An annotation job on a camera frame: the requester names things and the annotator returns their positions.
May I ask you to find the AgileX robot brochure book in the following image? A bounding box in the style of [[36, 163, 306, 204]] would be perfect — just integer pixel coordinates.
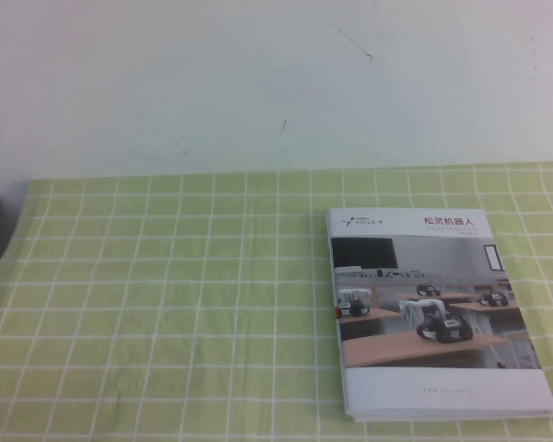
[[324, 206, 553, 424]]

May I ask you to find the green checkered tablecloth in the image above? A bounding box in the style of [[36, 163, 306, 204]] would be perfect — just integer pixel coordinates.
[[0, 160, 553, 442]]

